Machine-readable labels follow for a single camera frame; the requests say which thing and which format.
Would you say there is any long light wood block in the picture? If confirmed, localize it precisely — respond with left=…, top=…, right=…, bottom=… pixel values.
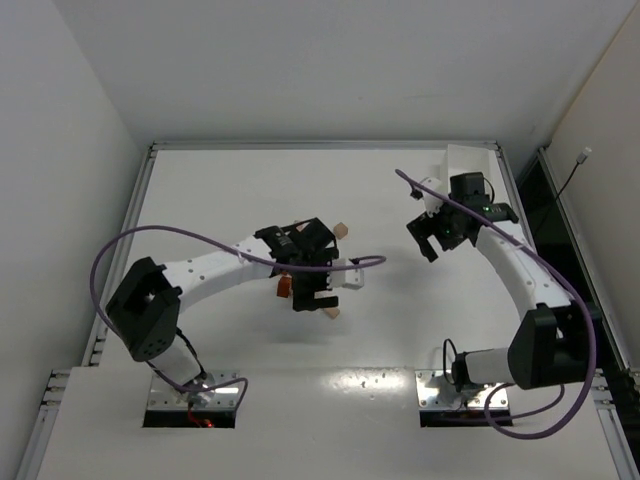
left=324, top=307, right=340, bottom=319

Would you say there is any white perforated box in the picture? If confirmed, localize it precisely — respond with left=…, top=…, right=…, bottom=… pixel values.
left=436, top=144, right=495, bottom=194

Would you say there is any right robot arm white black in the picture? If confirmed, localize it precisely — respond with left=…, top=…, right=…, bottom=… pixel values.
left=407, top=172, right=597, bottom=390

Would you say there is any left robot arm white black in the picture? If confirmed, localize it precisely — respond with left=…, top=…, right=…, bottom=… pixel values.
left=104, top=218, right=352, bottom=393

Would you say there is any red small wood block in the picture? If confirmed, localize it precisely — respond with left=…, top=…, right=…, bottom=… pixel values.
left=276, top=275, right=292, bottom=298

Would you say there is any light wood cube block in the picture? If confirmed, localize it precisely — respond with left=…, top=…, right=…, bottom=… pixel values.
left=333, top=222, right=349, bottom=240

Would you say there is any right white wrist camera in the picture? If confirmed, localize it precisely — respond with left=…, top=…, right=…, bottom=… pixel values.
left=410, top=177, right=447, bottom=217

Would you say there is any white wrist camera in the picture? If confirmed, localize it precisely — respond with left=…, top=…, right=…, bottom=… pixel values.
left=328, top=258, right=365, bottom=290
left=410, top=177, right=447, bottom=217

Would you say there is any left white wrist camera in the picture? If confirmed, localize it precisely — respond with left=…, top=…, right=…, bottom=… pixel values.
left=328, top=258, right=365, bottom=290

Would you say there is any black wall cable white plug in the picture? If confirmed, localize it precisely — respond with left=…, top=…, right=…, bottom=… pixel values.
left=530, top=146, right=592, bottom=236

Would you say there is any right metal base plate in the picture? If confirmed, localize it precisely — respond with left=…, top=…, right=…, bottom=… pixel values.
left=415, top=369, right=502, bottom=413

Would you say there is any metal base plate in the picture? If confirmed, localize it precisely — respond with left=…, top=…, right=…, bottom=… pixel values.
left=146, top=370, right=245, bottom=413
left=415, top=369, right=502, bottom=413

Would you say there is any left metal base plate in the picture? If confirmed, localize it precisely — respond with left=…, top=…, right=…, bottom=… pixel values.
left=146, top=370, right=245, bottom=413

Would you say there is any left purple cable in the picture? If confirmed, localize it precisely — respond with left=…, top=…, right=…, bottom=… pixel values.
left=89, top=224, right=388, bottom=411

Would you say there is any aluminium table frame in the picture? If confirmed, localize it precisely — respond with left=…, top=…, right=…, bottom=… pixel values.
left=36, top=141, right=637, bottom=479

